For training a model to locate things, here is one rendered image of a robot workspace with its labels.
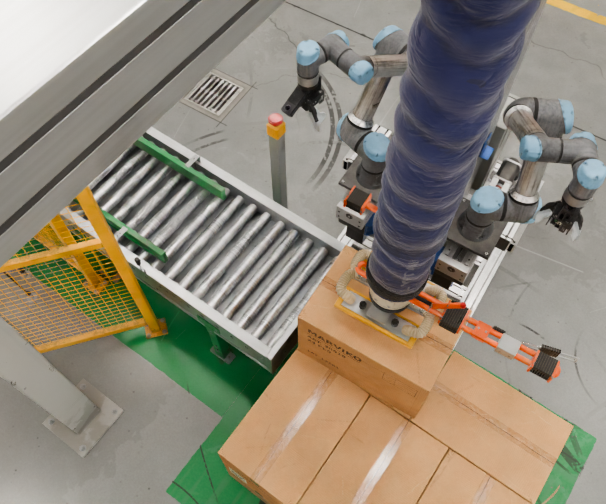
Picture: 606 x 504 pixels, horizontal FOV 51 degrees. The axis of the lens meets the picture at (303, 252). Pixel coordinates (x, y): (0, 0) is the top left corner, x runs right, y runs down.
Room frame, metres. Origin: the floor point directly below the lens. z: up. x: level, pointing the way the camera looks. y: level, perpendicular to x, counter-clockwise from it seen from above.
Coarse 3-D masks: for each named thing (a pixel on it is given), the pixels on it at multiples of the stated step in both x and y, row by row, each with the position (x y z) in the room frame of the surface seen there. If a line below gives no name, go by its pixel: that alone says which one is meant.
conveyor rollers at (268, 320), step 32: (128, 160) 2.11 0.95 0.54; (96, 192) 1.89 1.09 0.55; (128, 192) 1.91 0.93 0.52; (160, 192) 1.89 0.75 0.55; (128, 224) 1.70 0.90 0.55; (192, 224) 1.70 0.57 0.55; (256, 224) 1.70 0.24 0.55; (192, 256) 1.52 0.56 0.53; (256, 256) 1.51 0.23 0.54; (320, 256) 1.51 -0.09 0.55; (224, 288) 1.33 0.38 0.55; (288, 288) 1.33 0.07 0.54; (288, 320) 1.16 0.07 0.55
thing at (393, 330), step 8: (360, 296) 1.04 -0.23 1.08; (336, 304) 1.01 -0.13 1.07; (344, 304) 1.01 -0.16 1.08; (352, 304) 1.01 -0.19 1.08; (360, 304) 1.00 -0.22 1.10; (368, 304) 1.01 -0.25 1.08; (352, 312) 0.98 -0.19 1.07; (360, 312) 0.98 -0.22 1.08; (360, 320) 0.95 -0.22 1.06; (368, 320) 0.94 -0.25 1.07; (392, 320) 0.93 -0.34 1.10; (400, 320) 0.94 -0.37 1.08; (408, 320) 0.95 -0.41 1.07; (376, 328) 0.91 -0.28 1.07; (384, 328) 0.91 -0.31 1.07; (392, 328) 0.91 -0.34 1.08; (400, 328) 0.91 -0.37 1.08; (392, 336) 0.88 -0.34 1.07; (400, 336) 0.88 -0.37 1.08; (408, 336) 0.88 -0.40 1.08; (408, 344) 0.85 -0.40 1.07
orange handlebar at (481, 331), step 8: (368, 208) 1.39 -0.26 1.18; (376, 208) 1.38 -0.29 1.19; (360, 264) 1.12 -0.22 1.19; (360, 272) 1.09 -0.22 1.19; (424, 296) 0.99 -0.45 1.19; (416, 304) 0.96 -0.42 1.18; (424, 304) 0.96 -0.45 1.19; (432, 312) 0.93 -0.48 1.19; (440, 312) 0.93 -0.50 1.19; (472, 320) 0.89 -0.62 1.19; (464, 328) 0.86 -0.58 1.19; (480, 328) 0.86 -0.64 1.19; (488, 328) 0.86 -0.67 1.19; (472, 336) 0.84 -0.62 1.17; (480, 336) 0.83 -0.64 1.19; (496, 336) 0.84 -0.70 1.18; (496, 344) 0.80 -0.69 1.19; (528, 352) 0.77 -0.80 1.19; (520, 360) 0.75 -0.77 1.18; (528, 360) 0.74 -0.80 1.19; (560, 368) 0.72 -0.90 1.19
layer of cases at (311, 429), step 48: (288, 384) 0.85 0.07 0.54; (336, 384) 0.85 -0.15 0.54; (480, 384) 0.85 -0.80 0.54; (240, 432) 0.64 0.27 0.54; (288, 432) 0.64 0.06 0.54; (336, 432) 0.64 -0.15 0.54; (384, 432) 0.64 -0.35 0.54; (432, 432) 0.64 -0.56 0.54; (480, 432) 0.64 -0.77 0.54; (528, 432) 0.64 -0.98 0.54; (288, 480) 0.44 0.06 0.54; (336, 480) 0.44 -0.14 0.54; (384, 480) 0.44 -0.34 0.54; (432, 480) 0.44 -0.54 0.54; (480, 480) 0.44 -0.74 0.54; (528, 480) 0.44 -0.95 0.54
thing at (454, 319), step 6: (450, 300) 0.97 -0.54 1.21; (444, 312) 0.92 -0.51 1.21; (450, 312) 0.92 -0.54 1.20; (456, 312) 0.92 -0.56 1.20; (462, 312) 0.92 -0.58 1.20; (468, 312) 0.92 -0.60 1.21; (444, 318) 0.90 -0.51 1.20; (450, 318) 0.90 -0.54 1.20; (456, 318) 0.90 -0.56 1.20; (462, 318) 0.90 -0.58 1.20; (444, 324) 0.89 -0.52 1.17; (450, 324) 0.87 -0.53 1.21; (456, 324) 0.88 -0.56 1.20; (462, 324) 0.87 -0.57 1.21; (450, 330) 0.87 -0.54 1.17; (456, 330) 0.86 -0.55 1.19
